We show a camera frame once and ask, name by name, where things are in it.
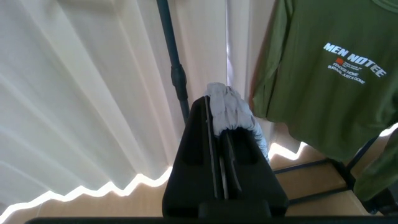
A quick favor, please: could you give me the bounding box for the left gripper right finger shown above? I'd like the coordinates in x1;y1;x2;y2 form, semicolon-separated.
220;127;289;217

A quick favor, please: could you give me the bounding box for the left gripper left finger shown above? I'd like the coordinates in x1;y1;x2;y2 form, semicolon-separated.
162;95;219;218

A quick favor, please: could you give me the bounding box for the pale grey garment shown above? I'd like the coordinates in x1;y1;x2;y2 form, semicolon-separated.
205;82;271;164

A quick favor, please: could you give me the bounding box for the green printed shirt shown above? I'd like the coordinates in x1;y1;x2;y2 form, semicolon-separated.
250;0;398;203

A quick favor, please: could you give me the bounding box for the black clothes rack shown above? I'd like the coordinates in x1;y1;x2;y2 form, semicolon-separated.
156;0;398;215

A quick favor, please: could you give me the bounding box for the beige curtain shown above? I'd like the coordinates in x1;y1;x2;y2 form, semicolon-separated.
0;0;308;215

